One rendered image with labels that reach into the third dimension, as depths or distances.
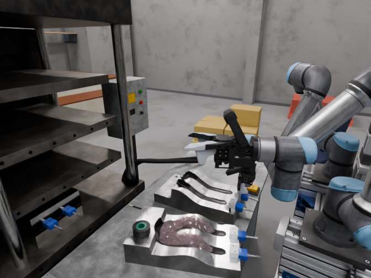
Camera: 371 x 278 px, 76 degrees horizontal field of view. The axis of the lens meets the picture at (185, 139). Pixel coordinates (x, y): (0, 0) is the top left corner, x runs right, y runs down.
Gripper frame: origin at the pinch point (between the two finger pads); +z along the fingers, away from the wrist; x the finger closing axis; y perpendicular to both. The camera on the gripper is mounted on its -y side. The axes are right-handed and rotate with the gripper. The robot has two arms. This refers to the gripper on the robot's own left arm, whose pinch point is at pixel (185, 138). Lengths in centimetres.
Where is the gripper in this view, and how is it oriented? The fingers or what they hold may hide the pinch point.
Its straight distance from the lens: 67.9
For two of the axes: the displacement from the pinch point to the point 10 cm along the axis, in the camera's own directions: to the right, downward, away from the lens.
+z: -10.0, -0.3, 0.9
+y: -0.1, 9.7, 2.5
